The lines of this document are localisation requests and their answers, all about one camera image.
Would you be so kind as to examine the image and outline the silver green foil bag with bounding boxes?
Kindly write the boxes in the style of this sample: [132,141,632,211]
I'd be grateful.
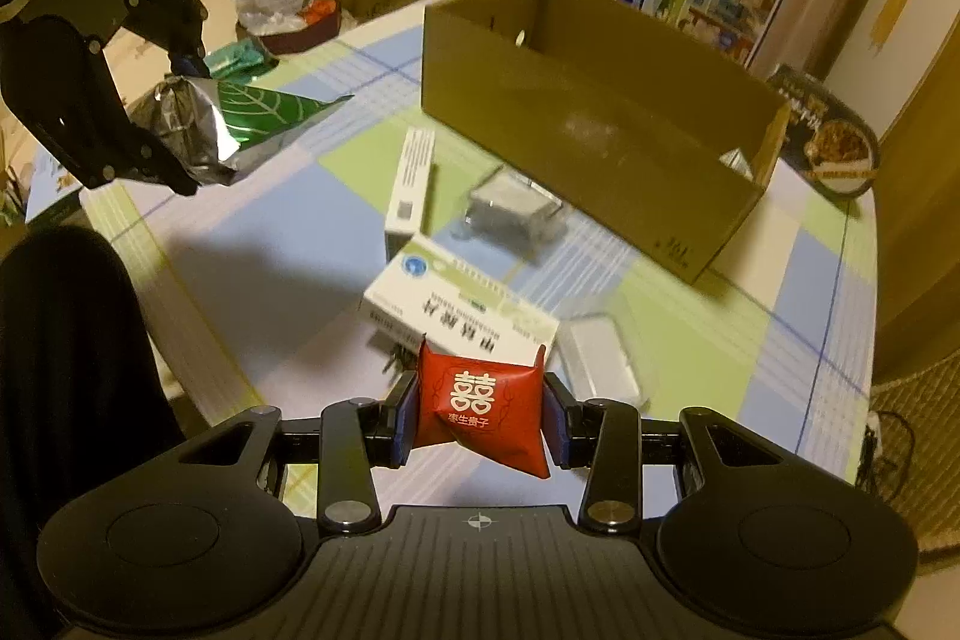
[127,76,353,187]

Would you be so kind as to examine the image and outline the clear plastic lidded case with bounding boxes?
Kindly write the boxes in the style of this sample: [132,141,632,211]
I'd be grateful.
[556,312,658,409]

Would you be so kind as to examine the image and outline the red candy packet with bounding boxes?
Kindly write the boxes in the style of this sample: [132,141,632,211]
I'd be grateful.
[415,342,550,479]

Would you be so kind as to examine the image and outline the white green tablet box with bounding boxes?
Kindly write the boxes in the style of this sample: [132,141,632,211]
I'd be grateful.
[359,234,560,365]

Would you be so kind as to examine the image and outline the long white narrow box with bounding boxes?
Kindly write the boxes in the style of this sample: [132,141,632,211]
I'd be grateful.
[384,127,434,260]

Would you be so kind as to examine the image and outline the clear white box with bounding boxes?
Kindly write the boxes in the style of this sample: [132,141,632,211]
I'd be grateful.
[454,166,568,262]

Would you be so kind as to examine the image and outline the green white medicine box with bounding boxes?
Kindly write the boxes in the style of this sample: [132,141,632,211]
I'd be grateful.
[719,148,754,181]

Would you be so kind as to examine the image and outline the checked tablecloth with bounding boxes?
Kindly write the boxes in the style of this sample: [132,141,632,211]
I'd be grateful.
[82,5,877,477]

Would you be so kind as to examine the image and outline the brown cardboard box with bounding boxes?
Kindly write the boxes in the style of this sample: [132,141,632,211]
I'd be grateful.
[421,0,789,283]

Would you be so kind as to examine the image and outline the quilted brown chair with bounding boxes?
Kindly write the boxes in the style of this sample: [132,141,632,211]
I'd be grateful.
[867,353,958,575]

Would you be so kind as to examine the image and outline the golden curtain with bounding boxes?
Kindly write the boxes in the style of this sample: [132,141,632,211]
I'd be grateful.
[874,32,958,383]

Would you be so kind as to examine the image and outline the black instant rice bowl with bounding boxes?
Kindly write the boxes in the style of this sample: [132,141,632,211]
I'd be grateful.
[766,64,880,202]

